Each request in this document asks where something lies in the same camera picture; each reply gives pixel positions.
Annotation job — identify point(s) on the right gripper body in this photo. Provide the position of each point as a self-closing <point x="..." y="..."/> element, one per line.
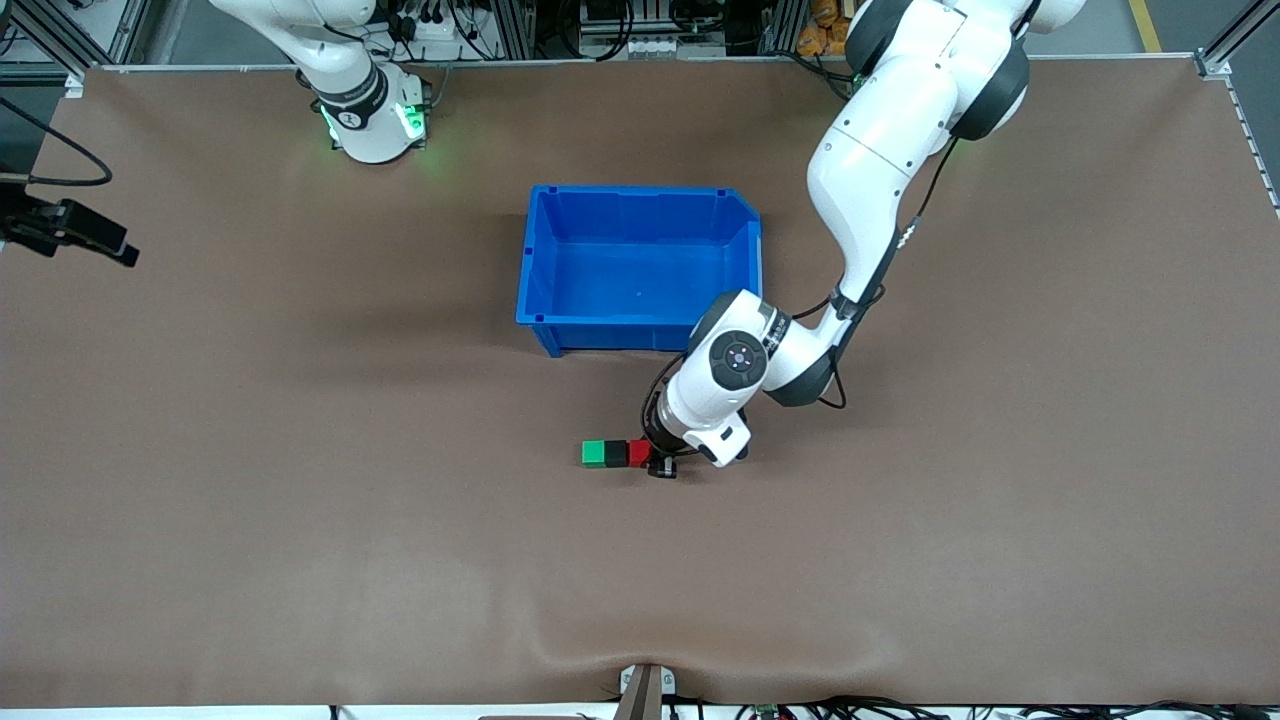
<point x="38" y="224"/>

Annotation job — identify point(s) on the red cube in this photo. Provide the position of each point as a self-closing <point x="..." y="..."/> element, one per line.
<point x="640" y="453"/>

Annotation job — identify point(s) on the black cube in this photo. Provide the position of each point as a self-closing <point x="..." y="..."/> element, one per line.
<point x="617" y="455"/>

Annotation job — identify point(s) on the green cube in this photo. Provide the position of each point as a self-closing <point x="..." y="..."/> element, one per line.
<point x="595" y="455"/>

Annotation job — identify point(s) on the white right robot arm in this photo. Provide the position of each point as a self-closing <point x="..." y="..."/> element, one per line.
<point x="365" y="110"/>

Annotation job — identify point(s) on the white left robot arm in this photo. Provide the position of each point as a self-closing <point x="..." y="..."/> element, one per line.
<point x="880" y="150"/>

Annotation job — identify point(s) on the blue plastic storage bin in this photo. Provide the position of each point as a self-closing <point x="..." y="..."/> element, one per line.
<point x="620" y="270"/>

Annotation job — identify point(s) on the metal table clamp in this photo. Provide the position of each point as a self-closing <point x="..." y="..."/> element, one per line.
<point x="645" y="690"/>

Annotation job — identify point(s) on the brown table mat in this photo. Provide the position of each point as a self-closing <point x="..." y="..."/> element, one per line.
<point x="400" y="550"/>

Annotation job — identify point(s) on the white power strip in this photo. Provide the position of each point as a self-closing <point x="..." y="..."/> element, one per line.
<point x="440" y="35"/>

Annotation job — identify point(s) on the control cabinet with wiring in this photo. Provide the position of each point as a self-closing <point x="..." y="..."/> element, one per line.
<point x="650" y="45"/>

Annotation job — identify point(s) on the orange snack bags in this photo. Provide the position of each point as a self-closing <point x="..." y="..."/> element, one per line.
<point x="820" y="35"/>

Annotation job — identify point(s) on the aluminium frame profile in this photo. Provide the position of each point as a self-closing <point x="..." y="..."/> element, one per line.
<point x="1215" y="62"/>
<point x="128" y="30"/>

